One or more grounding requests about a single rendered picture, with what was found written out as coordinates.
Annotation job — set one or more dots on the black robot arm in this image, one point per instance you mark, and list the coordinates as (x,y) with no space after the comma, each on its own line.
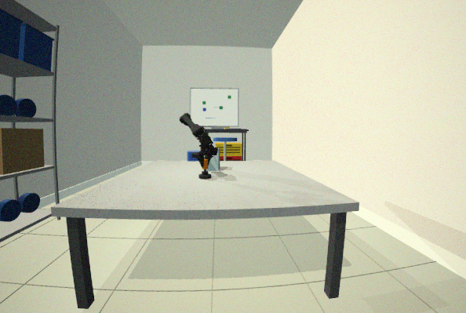
(197,131)

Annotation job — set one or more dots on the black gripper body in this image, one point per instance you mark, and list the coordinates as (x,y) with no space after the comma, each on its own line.
(202,152)

